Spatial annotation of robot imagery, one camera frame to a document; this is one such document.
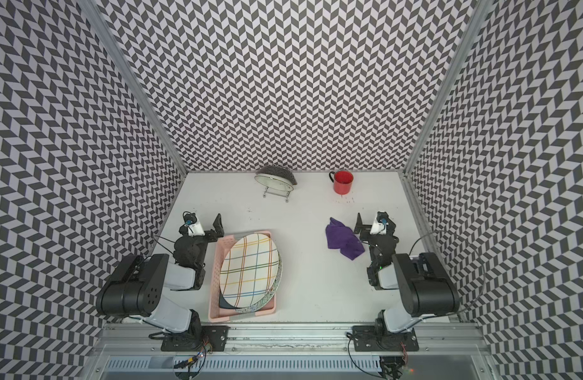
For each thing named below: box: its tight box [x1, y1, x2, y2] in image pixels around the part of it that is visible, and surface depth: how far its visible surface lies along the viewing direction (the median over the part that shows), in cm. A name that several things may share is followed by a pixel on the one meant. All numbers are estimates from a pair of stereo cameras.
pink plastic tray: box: [208, 231, 281, 323], surface depth 80 cm
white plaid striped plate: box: [219, 232, 280, 309], surface depth 82 cm
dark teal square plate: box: [218, 286, 242, 309], surface depth 80 cm
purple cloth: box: [325, 216, 366, 261], surface depth 97 cm
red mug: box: [328, 170, 355, 195], surface depth 110 cm
